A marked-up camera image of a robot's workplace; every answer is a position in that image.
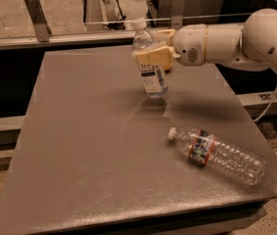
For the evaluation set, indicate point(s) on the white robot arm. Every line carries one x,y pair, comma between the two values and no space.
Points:
250,46

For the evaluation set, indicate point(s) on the clear crinkled plastic bottle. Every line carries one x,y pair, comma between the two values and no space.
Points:
207,149

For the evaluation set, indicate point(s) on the blue label plastic bottle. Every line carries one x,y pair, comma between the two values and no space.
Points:
152,74

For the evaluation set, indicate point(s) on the right metal rail bracket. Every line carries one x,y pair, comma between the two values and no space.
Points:
176,14

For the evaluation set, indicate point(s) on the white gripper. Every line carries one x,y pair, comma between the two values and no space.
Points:
189,43

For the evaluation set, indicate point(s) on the orange fruit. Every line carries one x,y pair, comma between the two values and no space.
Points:
168,67

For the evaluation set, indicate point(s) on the left metal rail bracket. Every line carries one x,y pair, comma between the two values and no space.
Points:
40,25

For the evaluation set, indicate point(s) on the metal rail bracket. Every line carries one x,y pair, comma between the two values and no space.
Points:
176,14
40,25

